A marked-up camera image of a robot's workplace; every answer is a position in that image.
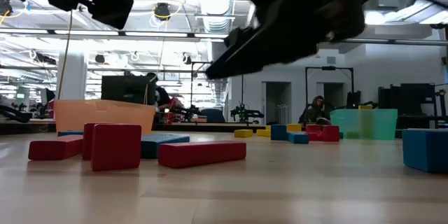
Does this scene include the red machine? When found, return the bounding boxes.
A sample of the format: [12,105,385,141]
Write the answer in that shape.
[163,97,185,124]

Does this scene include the long overhead light bar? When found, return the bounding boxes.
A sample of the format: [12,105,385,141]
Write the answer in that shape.
[0,27,448,47]

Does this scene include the wide silver air duct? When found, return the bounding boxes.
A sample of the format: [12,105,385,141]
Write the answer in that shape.
[195,0,235,94]

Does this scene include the long yellow hanging cable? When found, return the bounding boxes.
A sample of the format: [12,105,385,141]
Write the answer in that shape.
[57,8,74,101]

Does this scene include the thin yellow reel cable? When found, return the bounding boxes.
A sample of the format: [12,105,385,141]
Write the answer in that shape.
[142,1,185,106]

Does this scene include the teal translucent plastic bin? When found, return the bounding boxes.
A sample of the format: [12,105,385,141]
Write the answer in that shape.
[330,108,399,141]

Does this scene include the red wooden block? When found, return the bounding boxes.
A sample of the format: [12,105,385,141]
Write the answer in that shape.
[157,140,248,169]
[304,125,323,143]
[28,134,85,162]

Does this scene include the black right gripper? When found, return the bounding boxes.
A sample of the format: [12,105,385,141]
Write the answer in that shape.
[205,0,337,80]

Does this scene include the orange translucent plastic bin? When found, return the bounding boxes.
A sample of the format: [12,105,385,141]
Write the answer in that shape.
[54,99,157,136]

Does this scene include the black upright box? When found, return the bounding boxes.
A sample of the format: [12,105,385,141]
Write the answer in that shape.
[346,90,362,110]

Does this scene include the blue chair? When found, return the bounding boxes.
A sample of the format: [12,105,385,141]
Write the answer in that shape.
[200,108,227,124]

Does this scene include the person in black shirt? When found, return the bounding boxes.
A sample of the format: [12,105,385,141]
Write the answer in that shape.
[145,72,172,113]

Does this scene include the white radiator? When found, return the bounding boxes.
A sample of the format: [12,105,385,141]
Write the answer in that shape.
[277,104,290,125]

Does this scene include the black monitor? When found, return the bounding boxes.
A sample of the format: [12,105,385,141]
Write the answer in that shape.
[101,75,157,106]

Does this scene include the hooded seated person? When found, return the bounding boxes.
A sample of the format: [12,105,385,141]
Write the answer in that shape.
[298,94,333,126]

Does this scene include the black robot arms on bench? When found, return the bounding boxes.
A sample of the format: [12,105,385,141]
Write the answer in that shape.
[230,104,265,124]

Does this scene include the black cabinet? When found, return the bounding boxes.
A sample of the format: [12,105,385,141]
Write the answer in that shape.
[377,83,448,130]

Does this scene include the white pillar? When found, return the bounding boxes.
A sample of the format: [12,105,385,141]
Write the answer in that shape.
[57,39,89,101]

